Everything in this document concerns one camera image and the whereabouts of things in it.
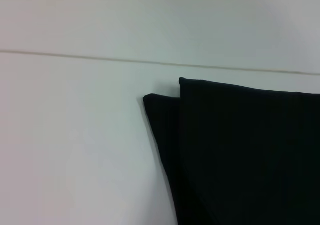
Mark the black shirt with white print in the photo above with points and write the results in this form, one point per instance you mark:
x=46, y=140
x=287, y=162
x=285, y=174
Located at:
x=250, y=155

